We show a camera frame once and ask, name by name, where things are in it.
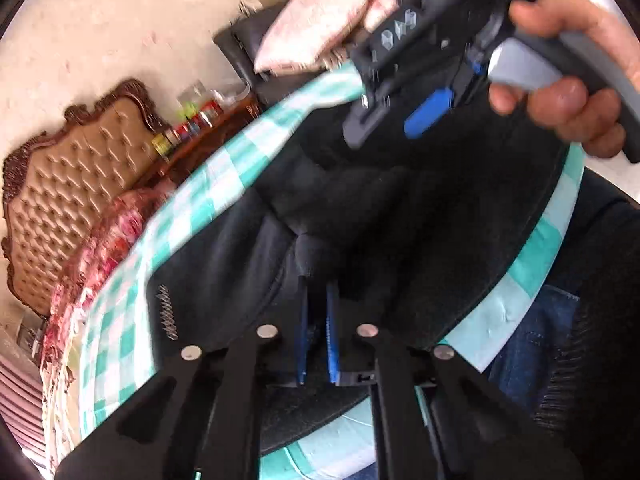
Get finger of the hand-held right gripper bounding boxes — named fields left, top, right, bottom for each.
left=342, top=92, right=396, bottom=151
left=404, top=87, right=455, bottom=140

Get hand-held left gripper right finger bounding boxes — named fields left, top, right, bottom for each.
left=325, top=281, right=585, bottom=480

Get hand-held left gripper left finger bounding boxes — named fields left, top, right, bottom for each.
left=54, top=275, right=313, bottom=480

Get black pants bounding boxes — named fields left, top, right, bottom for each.
left=145, top=55, right=573, bottom=458

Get person's right hand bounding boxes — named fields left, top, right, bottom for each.
left=487, top=0, right=640, bottom=161

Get black leather armchair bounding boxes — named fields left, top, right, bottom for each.
left=212, top=5, right=351, bottom=106

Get large pink floral pillow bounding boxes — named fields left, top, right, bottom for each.
left=252, top=0, right=401, bottom=76

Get dark wooden nightstand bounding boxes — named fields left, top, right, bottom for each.
left=135, top=100, right=261, bottom=191

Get green checked table cloth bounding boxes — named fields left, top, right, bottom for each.
left=75, top=57, right=586, bottom=480

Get floral quilt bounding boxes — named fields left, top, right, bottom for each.
left=40, top=187, right=166, bottom=411

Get person's dark knit sweater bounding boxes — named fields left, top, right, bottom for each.
left=530, top=165, right=640, bottom=480

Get tufted leather bed headboard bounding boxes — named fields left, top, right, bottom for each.
left=0, top=77, right=166, bottom=318

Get pink curtain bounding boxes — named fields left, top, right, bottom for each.
left=0, top=350, right=51, bottom=461

